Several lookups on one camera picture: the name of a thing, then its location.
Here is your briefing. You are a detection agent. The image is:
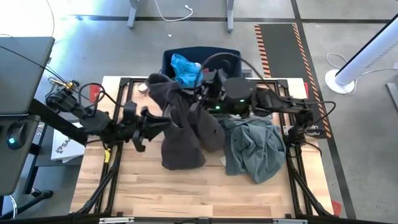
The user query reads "dark grey jacket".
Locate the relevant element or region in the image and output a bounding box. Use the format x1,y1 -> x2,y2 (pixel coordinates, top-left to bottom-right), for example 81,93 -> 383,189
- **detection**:
145,73 -> 226,171

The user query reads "white tower fan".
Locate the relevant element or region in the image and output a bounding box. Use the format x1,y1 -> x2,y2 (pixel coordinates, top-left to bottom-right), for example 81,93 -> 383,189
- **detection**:
324,14 -> 398,94

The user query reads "bright blue garment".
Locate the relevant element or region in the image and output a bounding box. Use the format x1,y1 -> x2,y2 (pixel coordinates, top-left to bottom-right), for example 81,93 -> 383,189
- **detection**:
170,53 -> 205,90

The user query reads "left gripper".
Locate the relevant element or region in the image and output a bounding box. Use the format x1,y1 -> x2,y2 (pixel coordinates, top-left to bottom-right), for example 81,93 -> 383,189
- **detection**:
119,106 -> 172,153

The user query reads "white charger cable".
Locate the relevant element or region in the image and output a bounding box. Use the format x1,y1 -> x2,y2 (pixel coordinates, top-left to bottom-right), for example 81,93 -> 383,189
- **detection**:
153,0 -> 194,22

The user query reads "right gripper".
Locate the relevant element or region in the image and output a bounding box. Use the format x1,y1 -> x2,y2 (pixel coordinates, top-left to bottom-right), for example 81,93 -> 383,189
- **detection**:
180,68 -> 230,114

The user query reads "navy white striped fabric basket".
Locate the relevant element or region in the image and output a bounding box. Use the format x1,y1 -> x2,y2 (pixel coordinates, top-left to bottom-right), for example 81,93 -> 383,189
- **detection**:
160,46 -> 244,80

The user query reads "grey-green hoodie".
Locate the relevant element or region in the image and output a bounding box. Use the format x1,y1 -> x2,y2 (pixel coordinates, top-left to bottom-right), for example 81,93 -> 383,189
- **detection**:
220,117 -> 287,185

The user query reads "yellow cable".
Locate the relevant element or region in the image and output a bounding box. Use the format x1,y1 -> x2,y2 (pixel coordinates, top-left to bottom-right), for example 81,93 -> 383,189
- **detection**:
43,73 -> 81,93

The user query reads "white box with logo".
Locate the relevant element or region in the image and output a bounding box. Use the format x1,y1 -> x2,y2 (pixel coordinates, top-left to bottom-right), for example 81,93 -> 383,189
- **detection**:
50,122 -> 86,164

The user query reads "black aluminium table frame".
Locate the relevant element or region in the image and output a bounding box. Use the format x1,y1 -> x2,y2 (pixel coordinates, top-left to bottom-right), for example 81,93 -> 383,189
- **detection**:
76,77 -> 333,218

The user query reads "grey side desk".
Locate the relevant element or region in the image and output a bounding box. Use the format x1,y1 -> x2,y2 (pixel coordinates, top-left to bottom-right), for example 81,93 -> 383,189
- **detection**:
0,114 -> 41,197

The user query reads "grey metal leg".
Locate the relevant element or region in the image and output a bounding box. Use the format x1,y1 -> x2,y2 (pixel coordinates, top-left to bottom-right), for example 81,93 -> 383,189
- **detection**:
385,82 -> 398,113

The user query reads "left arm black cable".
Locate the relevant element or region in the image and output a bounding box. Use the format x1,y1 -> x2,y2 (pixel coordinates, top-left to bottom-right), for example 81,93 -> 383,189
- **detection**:
77,82 -> 125,118

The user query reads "black mat with orange stripes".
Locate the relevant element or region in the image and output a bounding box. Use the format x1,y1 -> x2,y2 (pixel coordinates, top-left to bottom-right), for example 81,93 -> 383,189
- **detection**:
254,23 -> 333,139

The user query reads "white fan cable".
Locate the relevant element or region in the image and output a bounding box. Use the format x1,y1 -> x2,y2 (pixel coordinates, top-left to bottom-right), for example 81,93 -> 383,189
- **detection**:
325,52 -> 398,77

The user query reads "black tripod leg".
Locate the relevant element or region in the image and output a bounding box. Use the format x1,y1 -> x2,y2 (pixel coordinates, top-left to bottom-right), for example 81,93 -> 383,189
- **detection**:
0,189 -> 54,220

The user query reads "silver bracket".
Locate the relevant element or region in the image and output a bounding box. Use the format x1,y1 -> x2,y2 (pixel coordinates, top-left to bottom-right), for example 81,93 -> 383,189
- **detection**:
272,218 -> 308,224
98,217 -> 135,224

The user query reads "black mouse with light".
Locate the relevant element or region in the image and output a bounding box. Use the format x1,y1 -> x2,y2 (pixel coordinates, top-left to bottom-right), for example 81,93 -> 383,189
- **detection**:
6,121 -> 27,151

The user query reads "grey desk leg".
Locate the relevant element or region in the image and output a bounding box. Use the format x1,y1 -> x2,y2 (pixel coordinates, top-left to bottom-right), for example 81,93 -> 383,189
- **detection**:
126,0 -> 141,29
226,0 -> 235,34

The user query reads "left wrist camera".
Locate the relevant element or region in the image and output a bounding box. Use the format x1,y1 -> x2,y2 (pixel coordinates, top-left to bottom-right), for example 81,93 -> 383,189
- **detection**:
123,100 -> 138,118

